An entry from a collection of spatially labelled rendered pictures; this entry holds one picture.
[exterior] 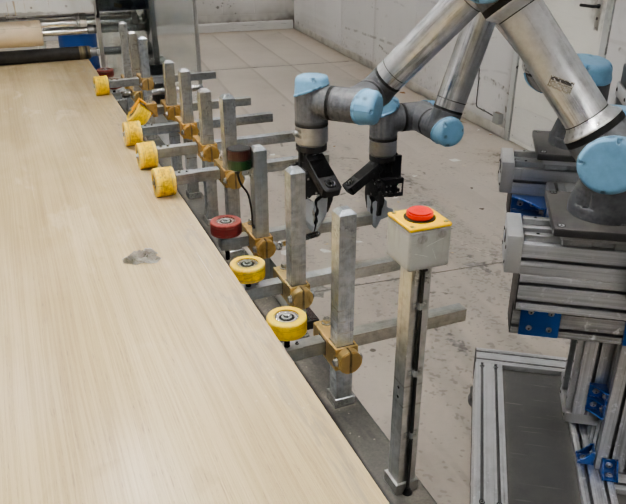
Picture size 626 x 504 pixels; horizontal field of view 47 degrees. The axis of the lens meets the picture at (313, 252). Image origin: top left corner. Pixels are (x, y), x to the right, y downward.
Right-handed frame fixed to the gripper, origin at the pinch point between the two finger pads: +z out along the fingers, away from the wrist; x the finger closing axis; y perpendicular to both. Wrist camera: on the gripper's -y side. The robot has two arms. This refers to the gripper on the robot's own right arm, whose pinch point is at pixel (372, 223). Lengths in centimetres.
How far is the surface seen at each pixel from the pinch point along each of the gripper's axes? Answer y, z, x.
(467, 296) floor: 90, 83, 75
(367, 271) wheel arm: -14.8, -0.6, -26.5
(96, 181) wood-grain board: -69, -7, 44
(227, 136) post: -35.2, -23.9, 19.3
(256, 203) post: -35.7, -13.8, -5.8
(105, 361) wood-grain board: -80, -7, -51
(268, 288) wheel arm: -40.2, -1.3, -26.5
